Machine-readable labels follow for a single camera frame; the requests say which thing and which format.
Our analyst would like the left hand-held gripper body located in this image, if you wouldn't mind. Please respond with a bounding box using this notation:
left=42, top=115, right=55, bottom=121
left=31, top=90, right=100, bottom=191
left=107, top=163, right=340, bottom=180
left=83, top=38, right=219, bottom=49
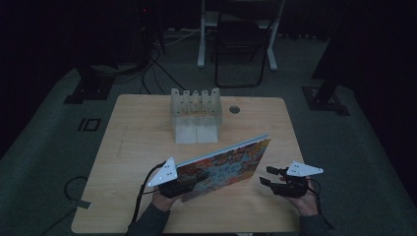
left=147, top=156, right=199, bottom=200

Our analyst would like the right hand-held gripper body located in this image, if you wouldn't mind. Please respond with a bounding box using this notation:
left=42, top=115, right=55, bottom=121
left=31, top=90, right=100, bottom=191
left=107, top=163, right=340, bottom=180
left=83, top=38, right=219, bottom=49
left=270, top=159, right=325, bottom=199

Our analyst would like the colourful cartoon animal picture book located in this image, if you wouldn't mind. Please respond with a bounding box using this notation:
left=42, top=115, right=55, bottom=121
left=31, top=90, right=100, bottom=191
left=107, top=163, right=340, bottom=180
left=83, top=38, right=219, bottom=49
left=176, top=133, right=272, bottom=204

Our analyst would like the person's right hand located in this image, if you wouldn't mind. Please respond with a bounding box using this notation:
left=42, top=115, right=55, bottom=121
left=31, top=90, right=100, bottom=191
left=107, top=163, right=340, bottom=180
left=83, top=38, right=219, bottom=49
left=279, top=176, right=322, bottom=217

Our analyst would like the person's left hand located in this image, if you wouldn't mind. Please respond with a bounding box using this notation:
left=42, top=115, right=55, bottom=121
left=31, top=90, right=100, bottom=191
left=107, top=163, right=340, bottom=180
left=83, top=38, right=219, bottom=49
left=150, top=189, right=179, bottom=212

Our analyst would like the translucent plastic book rack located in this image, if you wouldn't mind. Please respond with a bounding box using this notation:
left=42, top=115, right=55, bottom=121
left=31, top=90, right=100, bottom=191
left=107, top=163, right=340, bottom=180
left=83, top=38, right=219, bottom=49
left=169, top=87, right=223, bottom=145

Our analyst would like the black stand with base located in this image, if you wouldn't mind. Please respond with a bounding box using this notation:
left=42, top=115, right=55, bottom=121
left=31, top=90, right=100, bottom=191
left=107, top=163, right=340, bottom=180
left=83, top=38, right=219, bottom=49
left=63, top=63, right=116, bottom=105
left=301, top=32, right=351, bottom=117

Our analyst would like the grey tape strip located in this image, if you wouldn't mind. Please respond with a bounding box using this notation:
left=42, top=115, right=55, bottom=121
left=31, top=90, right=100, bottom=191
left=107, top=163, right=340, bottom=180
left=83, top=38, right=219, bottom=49
left=70, top=199, right=92, bottom=210

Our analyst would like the black folding chair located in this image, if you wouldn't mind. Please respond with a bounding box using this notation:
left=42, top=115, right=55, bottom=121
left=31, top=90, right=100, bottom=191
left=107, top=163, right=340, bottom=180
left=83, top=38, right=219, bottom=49
left=213, top=2, right=268, bottom=89

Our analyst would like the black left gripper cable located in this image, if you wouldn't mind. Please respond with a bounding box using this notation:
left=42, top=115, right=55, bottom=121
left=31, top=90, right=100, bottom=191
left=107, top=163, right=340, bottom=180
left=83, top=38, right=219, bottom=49
left=130, top=161, right=167, bottom=228

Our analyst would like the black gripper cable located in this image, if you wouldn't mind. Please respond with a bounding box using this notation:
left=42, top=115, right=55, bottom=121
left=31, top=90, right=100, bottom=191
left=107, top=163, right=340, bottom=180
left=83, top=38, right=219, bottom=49
left=307, top=177, right=335, bottom=231
left=130, top=161, right=167, bottom=228

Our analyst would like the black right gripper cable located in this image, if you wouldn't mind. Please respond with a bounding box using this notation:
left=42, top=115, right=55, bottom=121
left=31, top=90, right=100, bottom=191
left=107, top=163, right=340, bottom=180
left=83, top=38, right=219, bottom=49
left=307, top=177, right=335, bottom=231

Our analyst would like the black floor cable loop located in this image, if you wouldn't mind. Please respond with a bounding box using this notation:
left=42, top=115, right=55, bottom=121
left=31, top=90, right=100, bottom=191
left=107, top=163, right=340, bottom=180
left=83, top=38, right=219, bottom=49
left=39, top=175, right=90, bottom=236

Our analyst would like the black cable bundle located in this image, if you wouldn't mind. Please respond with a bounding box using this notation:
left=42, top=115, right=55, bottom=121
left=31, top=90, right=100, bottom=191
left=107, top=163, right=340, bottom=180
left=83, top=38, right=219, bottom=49
left=139, top=45, right=187, bottom=96

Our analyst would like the white desk frame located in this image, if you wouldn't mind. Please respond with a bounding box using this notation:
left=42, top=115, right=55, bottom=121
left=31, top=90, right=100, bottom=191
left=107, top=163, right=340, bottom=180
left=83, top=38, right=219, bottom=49
left=197, top=0, right=286, bottom=72

